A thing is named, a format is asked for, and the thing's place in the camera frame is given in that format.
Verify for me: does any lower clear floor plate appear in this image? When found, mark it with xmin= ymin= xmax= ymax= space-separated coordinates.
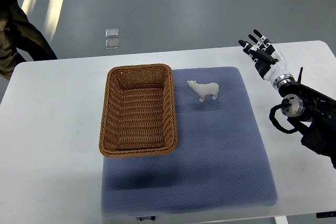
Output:
xmin=106 ymin=38 xmax=119 ymax=49

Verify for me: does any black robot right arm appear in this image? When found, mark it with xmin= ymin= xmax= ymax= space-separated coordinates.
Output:
xmin=269 ymin=69 xmax=335 ymax=166

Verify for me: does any brown wicker basket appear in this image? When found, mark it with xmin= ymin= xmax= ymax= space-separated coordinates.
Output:
xmin=99 ymin=63 xmax=178 ymax=158

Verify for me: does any upper clear floor plate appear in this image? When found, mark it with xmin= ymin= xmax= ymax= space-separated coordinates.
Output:
xmin=106 ymin=28 xmax=119 ymax=38

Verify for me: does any clear floor plate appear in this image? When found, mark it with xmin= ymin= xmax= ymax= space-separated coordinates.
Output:
xmin=106 ymin=28 xmax=119 ymax=38
xmin=106 ymin=38 xmax=119 ymax=49

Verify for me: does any blue quilted mat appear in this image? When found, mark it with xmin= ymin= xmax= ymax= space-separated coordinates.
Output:
xmin=101 ymin=67 xmax=278 ymax=218

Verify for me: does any black table control panel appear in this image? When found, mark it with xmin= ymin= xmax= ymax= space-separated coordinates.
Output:
xmin=316 ymin=212 xmax=335 ymax=219

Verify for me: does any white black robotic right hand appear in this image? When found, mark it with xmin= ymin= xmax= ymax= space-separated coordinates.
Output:
xmin=238 ymin=29 xmax=295 ymax=90

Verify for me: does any person in dark clothes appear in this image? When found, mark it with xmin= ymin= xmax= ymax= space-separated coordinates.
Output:
xmin=1 ymin=0 xmax=57 ymax=81

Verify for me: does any black mat label tag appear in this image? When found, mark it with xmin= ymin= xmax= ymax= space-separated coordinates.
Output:
xmin=139 ymin=216 xmax=156 ymax=221

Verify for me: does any white bear figurine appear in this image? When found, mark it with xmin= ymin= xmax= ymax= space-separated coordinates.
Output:
xmin=186 ymin=80 xmax=219 ymax=102

